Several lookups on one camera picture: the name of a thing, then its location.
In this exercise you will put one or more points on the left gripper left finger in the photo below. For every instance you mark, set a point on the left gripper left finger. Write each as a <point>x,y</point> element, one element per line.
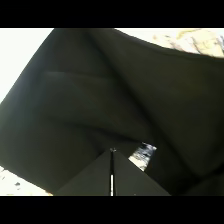
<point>96,180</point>

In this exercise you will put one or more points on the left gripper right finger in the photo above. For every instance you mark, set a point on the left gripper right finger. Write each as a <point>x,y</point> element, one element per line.
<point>131,181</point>

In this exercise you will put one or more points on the black garment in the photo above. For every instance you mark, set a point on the black garment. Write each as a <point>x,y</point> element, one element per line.
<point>100,100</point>

